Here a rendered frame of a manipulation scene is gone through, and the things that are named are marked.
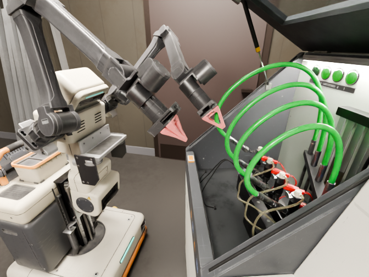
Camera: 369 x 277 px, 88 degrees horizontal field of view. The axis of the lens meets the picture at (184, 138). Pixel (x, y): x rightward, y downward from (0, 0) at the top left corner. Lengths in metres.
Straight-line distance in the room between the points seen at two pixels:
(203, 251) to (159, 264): 1.12
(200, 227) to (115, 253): 0.91
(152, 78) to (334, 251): 0.53
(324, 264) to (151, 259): 1.38
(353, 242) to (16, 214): 1.23
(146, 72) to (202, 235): 0.50
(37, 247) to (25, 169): 0.41
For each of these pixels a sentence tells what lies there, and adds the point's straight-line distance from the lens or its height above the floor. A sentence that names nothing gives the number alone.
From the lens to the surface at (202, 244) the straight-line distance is 0.64.
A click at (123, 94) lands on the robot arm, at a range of 1.07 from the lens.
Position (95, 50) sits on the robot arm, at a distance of 0.61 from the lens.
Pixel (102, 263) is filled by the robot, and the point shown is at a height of 0.28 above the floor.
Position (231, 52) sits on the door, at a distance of 2.27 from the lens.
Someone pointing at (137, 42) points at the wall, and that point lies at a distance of 2.56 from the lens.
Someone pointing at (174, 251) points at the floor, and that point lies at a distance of 1.77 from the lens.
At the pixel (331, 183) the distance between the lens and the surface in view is 0.62.
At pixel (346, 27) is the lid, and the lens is 0.80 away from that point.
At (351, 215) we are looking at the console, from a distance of 0.50.
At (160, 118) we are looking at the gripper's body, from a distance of 0.51.
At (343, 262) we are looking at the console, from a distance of 0.52.
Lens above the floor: 1.47
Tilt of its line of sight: 26 degrees down
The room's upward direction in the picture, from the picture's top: straight up
